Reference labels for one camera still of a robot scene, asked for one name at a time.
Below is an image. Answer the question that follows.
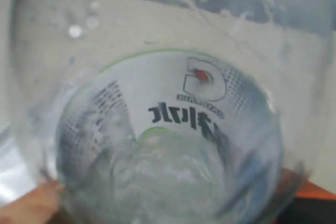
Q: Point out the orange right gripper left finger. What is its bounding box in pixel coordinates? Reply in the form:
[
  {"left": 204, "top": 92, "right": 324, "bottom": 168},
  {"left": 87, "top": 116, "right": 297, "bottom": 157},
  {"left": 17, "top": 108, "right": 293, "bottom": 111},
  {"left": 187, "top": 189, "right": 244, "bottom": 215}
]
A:
[{"left": 1, "top": 180, "right": 64, "bottom": 224}]

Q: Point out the clear plastic water bottle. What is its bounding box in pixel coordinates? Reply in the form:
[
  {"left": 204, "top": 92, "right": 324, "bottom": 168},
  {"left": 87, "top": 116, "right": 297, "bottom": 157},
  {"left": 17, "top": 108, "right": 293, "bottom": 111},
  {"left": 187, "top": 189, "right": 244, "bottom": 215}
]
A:
[{"left": 10, "top": 0, "right": 331, "bottom": 223}]

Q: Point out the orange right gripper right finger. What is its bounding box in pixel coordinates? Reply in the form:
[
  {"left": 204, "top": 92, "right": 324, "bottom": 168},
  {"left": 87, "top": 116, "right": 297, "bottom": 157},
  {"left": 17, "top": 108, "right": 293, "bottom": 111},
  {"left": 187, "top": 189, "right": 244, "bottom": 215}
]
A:
[{"left": 280, "top": 168, "right": 336, "bottom": 224}]

